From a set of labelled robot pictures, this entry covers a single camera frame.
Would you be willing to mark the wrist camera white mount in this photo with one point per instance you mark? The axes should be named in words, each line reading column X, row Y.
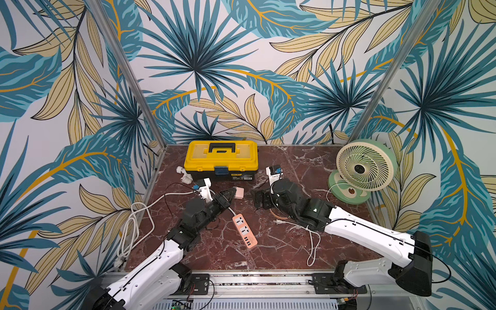
column 274, row 173
column 203, row 188

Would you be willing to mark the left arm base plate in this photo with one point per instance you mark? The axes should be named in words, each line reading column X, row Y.
column 195, row 285

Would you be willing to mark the green cream desk fan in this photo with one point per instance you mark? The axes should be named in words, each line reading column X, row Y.
column 362, row 167

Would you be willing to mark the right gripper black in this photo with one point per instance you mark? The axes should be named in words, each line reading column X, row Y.
column 269, row 197

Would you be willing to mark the aluminium front rail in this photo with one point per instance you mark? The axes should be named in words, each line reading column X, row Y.
column 280, row 289

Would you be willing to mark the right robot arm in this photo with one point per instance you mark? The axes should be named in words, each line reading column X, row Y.
column 406, row 259

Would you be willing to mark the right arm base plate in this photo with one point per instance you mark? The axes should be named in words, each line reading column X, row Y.
column 325, row 283

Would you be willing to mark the pink power strip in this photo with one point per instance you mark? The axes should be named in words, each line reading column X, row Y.
column 245, row 231

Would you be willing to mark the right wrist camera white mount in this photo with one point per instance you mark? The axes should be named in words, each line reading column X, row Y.
column 274, row 173

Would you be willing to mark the small orange desk fan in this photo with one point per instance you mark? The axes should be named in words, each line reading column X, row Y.
column 279, row 216

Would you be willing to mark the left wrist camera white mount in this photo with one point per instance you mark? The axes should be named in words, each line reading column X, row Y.
column 203, row 188

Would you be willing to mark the pink USB charger adapter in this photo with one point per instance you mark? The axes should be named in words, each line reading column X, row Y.
column 240, row 192

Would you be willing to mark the white wall plug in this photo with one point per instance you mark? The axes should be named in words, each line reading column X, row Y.
column 186, row 178

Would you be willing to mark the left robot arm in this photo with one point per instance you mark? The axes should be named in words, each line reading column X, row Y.
column 162, row 273

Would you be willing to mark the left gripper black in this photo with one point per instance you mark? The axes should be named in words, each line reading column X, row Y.
column 222, row 201

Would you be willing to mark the yellow black toolbox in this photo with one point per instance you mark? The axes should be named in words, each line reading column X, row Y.
column 222, row 160

